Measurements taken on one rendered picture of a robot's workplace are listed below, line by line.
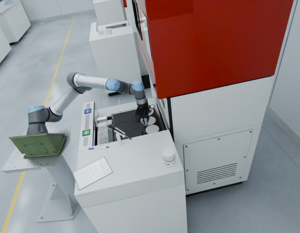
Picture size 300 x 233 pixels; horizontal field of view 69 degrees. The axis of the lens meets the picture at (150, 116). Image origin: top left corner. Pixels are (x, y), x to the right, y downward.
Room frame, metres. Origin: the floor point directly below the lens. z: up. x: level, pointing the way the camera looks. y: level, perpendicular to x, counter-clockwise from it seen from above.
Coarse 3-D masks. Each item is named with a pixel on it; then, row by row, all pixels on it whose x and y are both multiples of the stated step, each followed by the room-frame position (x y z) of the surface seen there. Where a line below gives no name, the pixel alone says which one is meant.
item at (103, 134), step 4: (100, 132) 1.27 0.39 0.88; (104, 132) 1.26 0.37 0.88; (108, 132) 1.28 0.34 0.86; (100, 136) 1.22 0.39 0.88; (104, 136) 1.21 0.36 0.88; (108, 136) 1.22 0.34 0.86; (100, 140) 1.18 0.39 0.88; (104, 140) 1.17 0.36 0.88; (108, 140) 1.18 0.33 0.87; (100, 144) 1.14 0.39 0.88
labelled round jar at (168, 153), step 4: (164, 148) 0.83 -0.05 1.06; (168, 148) 0.83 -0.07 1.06; (172, 148) 0.83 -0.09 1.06; (164, 152) 0.81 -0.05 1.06; (168, 152) 0.80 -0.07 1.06; (172, 152) 0.80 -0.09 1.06; (164, 156) 0.78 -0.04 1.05; (168, 156) 0.77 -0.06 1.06; (172, 156) 0.78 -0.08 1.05; (164, 160) 0.79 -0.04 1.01; (168, 160) 0.77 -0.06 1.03; (172, 160) 0.77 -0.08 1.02; (164, 164) 0.79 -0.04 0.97; (168, 164) 0.77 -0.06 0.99; (172, 164) 0.77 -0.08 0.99
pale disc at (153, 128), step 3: (150, 126) 1.22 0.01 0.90; (153, 126) 1.21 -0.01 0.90; (156, 126) 1.20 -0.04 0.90; (147, 129) 1.19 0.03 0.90; (150, 129) 1.18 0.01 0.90; (153, 129) 1.18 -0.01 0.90; (156, 129) 1.17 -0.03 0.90; (147, 132) 1.16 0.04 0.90; (150, 132) 1.15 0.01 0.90; (153, 132) 1.15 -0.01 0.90
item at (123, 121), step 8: (128, 112) 1.43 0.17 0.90; (120, 120) 1.35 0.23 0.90; (128, 120) 1.33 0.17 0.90; (120, 128) 1.25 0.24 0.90; (128, 128) 1.24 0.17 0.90; (136, 128) 1.22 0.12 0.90; (144, 128) 1.21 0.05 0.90; (160, 128) 1.18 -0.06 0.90; (120, 136) 1.16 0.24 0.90; (128, 136) 1.15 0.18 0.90; (136, 136) 1.14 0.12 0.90
